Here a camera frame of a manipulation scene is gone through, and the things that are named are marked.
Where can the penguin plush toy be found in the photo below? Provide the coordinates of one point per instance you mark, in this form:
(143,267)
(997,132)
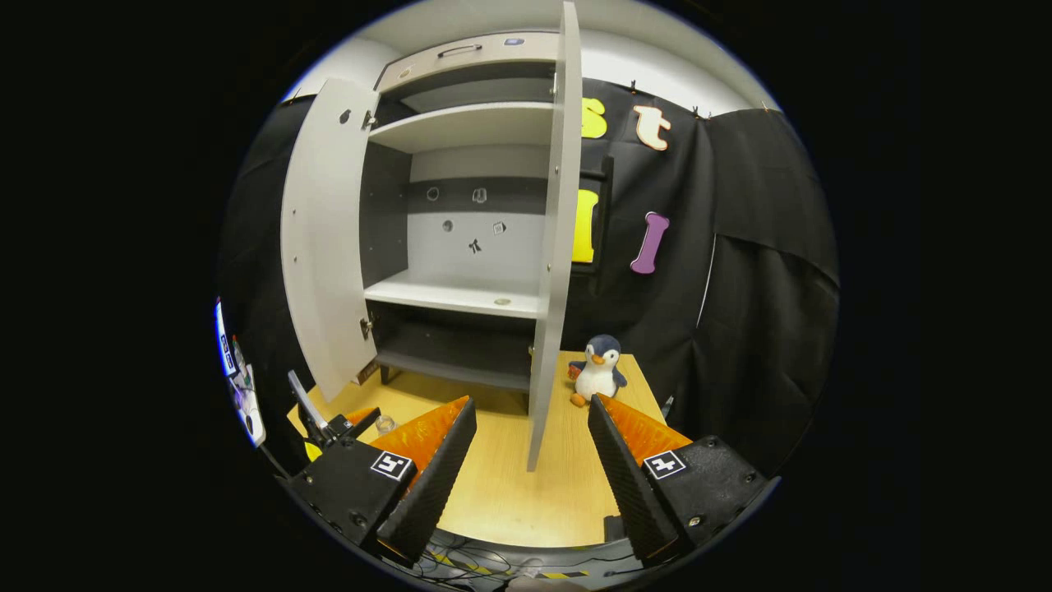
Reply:
(598,370)

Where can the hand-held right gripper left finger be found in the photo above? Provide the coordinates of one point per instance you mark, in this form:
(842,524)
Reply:
(431,493)

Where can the beige and dark cabinet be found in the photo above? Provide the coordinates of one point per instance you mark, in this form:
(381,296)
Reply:
(460,123)

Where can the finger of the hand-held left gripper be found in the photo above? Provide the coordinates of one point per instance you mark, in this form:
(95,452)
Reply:
(362,416)

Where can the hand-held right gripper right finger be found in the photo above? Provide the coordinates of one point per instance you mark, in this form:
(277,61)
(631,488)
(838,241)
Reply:
(629,485)

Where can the black backdrop cloth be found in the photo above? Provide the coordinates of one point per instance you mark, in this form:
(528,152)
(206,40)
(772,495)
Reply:
(764,247)

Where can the beige cabinet drawer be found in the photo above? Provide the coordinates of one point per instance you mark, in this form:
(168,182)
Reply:
(468,57)

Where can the beige cabinet door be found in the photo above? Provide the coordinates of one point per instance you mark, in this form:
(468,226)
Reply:
(329,247)
(555,247)

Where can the white cluttered side surface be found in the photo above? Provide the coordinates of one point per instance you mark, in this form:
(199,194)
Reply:
(246,411)

